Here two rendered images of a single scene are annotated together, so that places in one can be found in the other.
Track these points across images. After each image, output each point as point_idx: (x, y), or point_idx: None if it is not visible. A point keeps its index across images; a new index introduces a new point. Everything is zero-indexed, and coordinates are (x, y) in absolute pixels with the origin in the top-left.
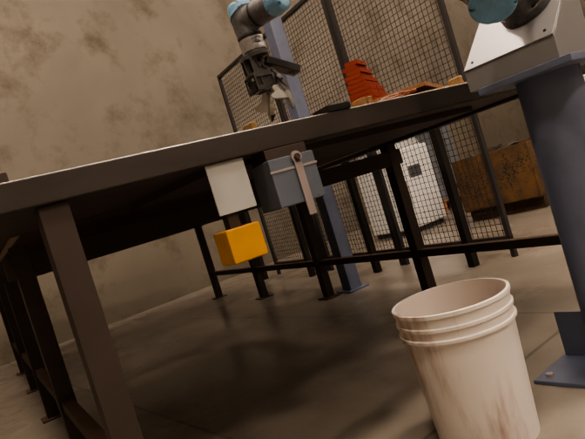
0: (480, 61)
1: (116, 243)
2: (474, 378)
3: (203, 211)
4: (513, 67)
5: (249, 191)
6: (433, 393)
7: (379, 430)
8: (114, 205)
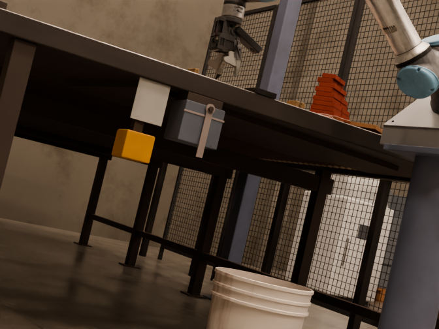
0: (398, 123)
1: (31, 108)
2: None
3: (119, 126)
4: (415, 140)
5: (161, 113)
6: None
7: None
8: (54, 72)
